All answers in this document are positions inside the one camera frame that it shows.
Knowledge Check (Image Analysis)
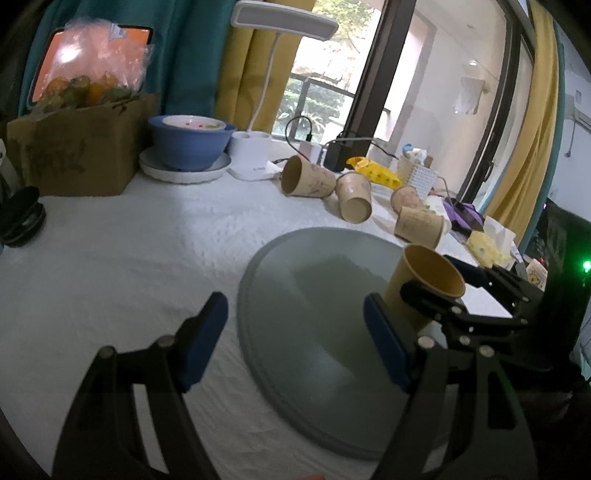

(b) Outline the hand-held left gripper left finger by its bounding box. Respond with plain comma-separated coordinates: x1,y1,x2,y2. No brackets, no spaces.
52,292,229,480

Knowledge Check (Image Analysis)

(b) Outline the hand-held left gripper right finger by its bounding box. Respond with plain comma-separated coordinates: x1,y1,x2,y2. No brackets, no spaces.
363,293,539,480

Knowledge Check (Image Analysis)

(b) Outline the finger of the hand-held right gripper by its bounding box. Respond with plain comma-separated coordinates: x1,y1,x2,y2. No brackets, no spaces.
400,281,468,324
444,255,514,296

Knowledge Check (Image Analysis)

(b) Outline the plain yellow paper cup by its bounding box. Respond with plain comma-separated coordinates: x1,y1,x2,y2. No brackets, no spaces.
383,244,466,334

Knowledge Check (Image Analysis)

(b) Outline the grey round tray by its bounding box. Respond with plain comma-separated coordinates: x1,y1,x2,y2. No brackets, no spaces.
237,227,514,460

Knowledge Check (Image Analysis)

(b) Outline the large printed paper cup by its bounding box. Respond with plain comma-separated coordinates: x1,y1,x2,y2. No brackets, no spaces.
281,155,337,199

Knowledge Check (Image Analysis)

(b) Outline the small printed box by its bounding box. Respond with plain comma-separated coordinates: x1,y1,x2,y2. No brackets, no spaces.
525,258,548,291

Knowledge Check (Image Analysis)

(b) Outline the yellow tissue pack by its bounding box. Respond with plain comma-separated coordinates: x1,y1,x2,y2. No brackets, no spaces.
465,217,517,269

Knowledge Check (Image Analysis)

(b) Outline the purple pouch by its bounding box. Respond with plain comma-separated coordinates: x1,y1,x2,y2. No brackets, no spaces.
442,198,485,232

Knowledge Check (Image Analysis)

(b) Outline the white perforated basket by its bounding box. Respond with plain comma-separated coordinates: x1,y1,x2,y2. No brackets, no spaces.
397,154,438,195

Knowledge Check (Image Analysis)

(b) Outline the white tablecloth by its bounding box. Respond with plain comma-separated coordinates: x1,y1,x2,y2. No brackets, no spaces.
0,159,522,480

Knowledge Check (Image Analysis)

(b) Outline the yellow snack bag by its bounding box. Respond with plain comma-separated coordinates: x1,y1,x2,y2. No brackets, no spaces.
346,156,403,189

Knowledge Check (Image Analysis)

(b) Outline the long yellow curtain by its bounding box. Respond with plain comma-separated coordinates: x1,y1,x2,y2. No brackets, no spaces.
482,0,562,251

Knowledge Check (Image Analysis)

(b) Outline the white round plate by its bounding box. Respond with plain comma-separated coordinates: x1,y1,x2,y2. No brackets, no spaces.
139,148,232,185

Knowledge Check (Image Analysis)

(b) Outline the black power adapter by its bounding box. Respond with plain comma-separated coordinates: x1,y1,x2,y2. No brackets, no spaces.
322,137,371,171

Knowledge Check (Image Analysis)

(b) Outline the white hanging cloth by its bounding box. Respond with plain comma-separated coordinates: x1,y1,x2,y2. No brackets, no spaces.
452,76,486,116

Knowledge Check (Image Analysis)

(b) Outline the white air conditioner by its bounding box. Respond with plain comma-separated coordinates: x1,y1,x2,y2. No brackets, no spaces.
566,107,591,136

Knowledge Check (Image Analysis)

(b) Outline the white desk lamp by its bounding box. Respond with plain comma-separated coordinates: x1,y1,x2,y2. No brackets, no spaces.
228,0,339,182

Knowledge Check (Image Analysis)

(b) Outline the blue bowl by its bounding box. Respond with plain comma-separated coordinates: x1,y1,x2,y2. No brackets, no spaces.
148,114,236,172

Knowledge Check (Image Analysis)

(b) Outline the white dish with food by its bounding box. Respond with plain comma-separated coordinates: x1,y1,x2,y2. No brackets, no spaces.
161,115,226,132

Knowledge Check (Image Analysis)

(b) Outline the black round lid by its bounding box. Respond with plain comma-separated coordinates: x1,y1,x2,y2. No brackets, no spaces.
0,186,47,248

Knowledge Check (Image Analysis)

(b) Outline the cardboard box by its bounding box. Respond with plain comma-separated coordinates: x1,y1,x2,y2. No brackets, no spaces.
6,93,160,197

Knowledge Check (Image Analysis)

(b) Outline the short yellow curtain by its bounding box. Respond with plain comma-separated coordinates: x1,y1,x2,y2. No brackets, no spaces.
215,0,317,134

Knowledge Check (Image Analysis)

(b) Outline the teal curtain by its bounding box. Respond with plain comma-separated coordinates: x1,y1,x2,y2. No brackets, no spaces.
18,0,242,126

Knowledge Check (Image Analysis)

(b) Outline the plastic bag of fruit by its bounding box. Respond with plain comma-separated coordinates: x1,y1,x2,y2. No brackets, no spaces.
34,18,156,112

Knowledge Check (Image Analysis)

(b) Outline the black cable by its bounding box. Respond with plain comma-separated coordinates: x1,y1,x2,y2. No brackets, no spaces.
285,116,315,160

